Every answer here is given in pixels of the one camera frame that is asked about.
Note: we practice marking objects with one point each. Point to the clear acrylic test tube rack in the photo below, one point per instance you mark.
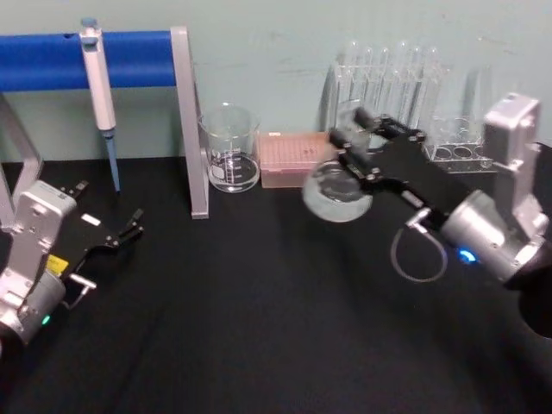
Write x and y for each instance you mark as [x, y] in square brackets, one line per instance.
[457, 151]

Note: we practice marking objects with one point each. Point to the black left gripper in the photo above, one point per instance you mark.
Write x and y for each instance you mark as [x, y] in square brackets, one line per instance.
[92, 235]

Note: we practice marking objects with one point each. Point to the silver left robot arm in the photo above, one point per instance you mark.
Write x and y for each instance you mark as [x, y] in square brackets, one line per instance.
[34, 215]

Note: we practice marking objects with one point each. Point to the clear glass beaker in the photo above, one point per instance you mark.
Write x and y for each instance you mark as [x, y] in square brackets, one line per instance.
[230, 148]

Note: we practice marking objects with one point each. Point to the round clear glass flask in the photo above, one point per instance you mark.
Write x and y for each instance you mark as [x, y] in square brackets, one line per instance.
[334, 194]

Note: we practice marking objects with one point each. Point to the black table cloth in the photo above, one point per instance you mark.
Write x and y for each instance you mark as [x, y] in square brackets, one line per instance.
[259, 323]

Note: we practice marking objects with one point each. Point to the pink pipette tip box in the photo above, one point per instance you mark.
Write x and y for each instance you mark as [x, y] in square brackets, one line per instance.
[289, 157]

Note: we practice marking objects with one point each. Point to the clear glass test tube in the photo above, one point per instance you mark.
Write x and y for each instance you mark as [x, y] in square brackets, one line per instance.
[354, 64]
[403, 73]
[416, 77]
[384, 73]
[431, 77]
[369, 73]

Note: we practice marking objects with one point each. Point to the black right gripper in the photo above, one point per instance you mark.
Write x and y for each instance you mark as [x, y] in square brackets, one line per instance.
[409, 172]

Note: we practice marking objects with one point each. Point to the white pipette with blue tip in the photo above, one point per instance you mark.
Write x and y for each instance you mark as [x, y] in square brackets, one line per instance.
[98, 86]

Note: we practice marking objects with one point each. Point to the blue and grey pipette stand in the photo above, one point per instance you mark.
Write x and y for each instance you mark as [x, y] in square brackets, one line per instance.
[43, 60]

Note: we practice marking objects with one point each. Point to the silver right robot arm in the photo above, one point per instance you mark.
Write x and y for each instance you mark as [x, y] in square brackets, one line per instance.
[474, 228]

